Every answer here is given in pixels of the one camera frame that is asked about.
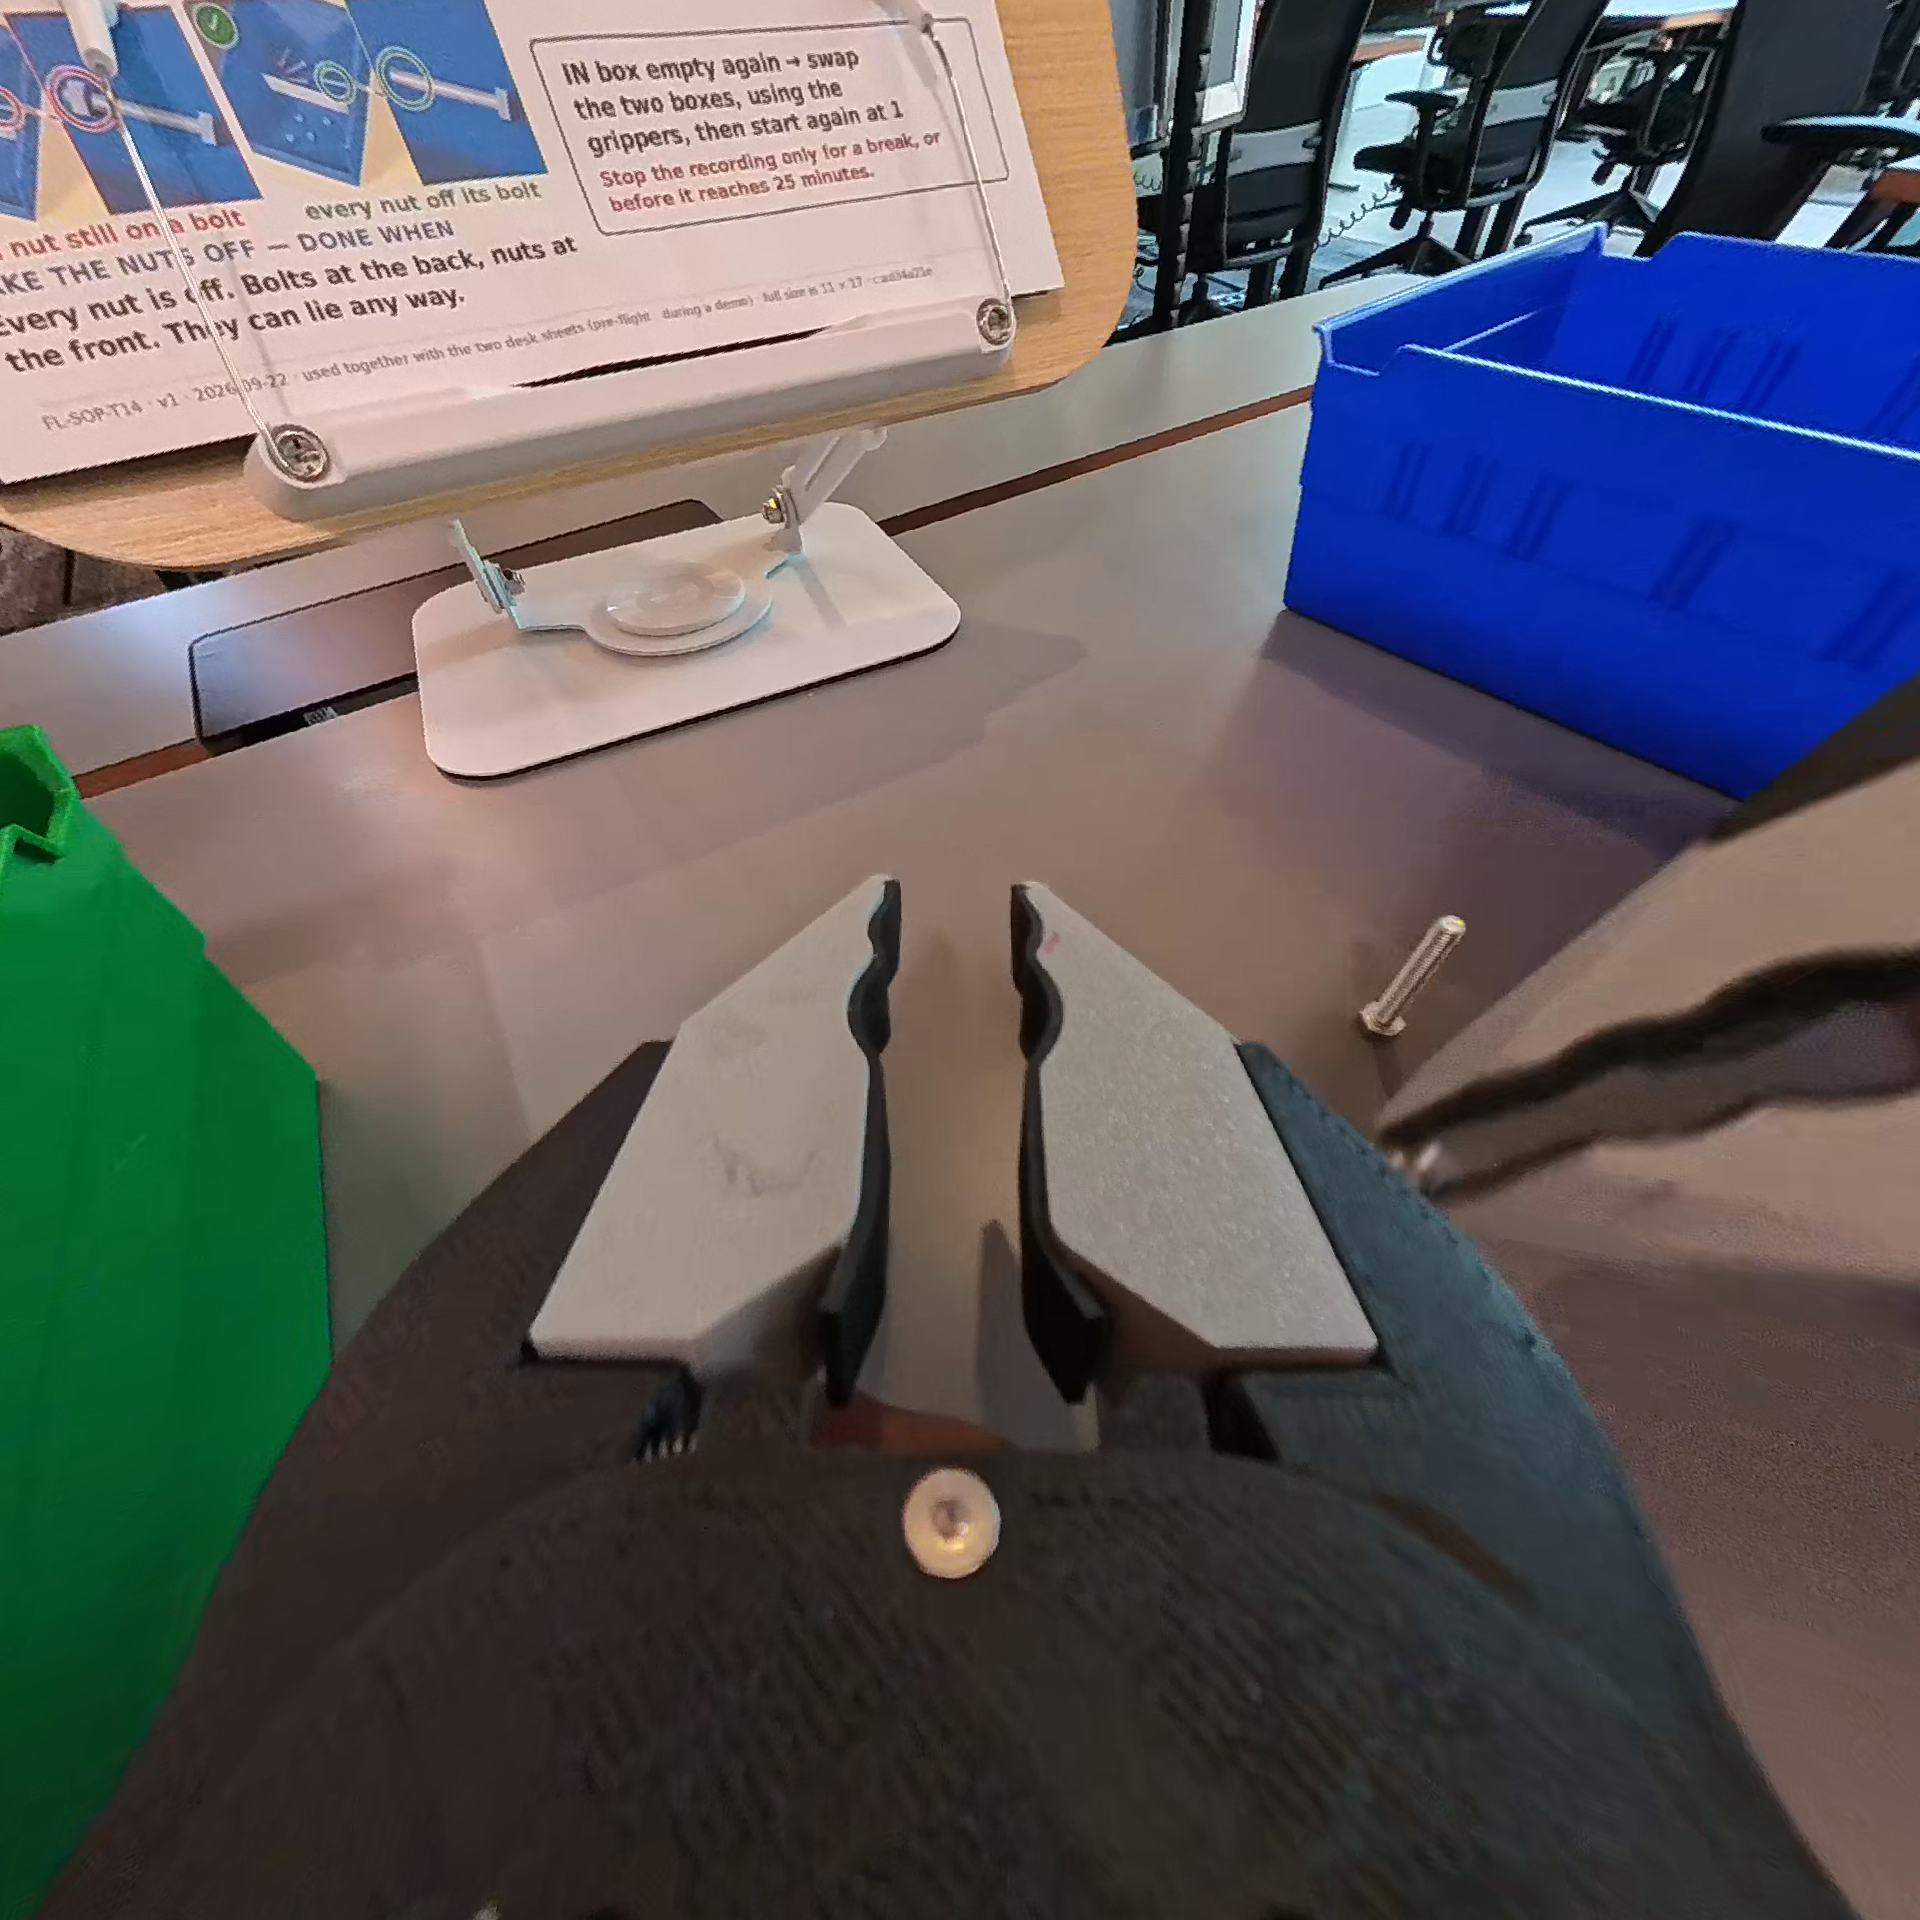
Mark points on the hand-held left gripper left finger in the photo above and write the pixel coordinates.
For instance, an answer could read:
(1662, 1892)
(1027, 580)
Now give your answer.
(721, 1172)

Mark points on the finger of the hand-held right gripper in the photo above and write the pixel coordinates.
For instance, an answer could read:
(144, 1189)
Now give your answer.
(1770, 1186)
(1724, 931)

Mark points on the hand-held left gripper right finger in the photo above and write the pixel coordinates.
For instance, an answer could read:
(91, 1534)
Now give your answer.
(1184, 1172)

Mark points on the silver hex bolt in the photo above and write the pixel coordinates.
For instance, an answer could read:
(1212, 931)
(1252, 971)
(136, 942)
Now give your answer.
(1417, 968)

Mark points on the blue plastic bin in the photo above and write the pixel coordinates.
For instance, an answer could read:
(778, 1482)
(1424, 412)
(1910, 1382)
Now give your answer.
(1500, 600)

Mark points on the green plastic bin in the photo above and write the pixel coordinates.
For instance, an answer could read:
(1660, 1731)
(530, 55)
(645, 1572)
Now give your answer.
(148, 1202)

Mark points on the black office chair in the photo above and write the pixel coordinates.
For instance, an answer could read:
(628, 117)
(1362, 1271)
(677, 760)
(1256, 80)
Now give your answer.
(1483, 107)
(1275, 136)
(1770, 107)

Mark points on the printed instruction sheet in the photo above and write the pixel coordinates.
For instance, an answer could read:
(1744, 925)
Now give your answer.
(450, 300)

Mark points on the grey framed panel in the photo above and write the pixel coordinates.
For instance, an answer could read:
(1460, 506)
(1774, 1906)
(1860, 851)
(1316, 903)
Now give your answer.
(1201, 60)

